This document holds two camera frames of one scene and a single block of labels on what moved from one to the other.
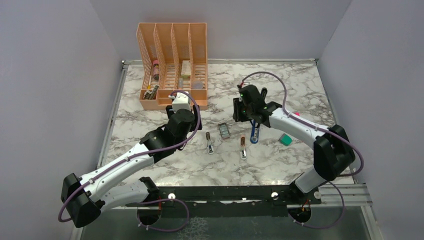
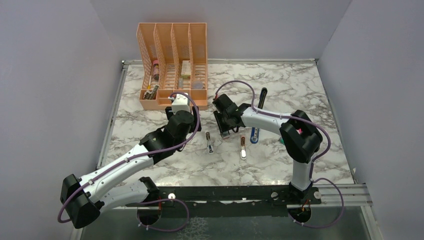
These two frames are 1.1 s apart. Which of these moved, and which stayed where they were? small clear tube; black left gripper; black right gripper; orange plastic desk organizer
Moved: black right gripper
Stayed: orange plastic desk organizer; small clear tube; black left gripper
